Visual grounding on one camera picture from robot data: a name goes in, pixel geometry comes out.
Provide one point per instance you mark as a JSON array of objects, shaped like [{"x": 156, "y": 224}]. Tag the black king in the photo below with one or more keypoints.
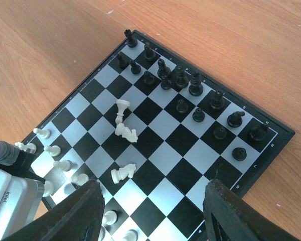
[{"x": 195, "y": 88}]

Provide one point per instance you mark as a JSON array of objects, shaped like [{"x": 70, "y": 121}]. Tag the black rook corner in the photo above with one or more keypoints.
[{"x": 131, "y": 40}]

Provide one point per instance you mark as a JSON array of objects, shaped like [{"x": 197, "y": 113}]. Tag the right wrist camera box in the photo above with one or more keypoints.
[{"x": 19, "y": 201}]

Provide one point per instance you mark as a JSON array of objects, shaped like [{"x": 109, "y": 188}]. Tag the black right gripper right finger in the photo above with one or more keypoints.
[{"x": 228, "y": 217}]

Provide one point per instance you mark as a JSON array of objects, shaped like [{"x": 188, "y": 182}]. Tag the white bishop lying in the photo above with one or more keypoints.
[{"x": 122, "y": 106}]

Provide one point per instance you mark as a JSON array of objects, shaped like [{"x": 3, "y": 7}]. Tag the black white chessboard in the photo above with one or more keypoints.
[{"x": 175, "y": 156}]

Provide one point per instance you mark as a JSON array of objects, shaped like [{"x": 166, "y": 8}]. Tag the white knight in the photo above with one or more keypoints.
[
  {"x": 125, "y": 132},
  {"x": 122, "y": 173}
]

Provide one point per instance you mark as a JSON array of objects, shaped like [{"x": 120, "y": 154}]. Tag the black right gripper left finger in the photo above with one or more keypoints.
[{"x": 77, "y": 217}]

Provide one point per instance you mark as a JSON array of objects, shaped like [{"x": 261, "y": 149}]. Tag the black pawn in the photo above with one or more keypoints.
[
  {"x": 219, "y": 133},
  {"x": 182, "y": 106},
  {"x": 239, "y": 154},
  {"x": 122, "y": 62},
  {"x": 135, "y": 68},
  {"x": 165, "y": 83},
  {"x": 148, "y": 78},
  {"x": 198, "y": 115}
]

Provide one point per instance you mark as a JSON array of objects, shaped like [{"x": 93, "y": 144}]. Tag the white pawn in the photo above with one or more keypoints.
[
  {"x": 64, "y": 165},
  {"x": 130, "y": 235},
  {"x": 80, "y": 180},
  {"x": 43, "y": 133},
  {"x": 53, "y": 150}
]

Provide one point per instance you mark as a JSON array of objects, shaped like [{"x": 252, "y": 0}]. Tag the black knight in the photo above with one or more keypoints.
[
  {"x": 150, "y": 55},
  {"x": 234, "y": 120}
]

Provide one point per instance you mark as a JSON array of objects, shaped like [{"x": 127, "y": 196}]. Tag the black queen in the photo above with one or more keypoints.
[{"x": 181, "y": 78}]

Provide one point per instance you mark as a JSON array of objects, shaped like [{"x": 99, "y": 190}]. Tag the white king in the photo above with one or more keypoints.
[{"x": 101, "y": 234}]

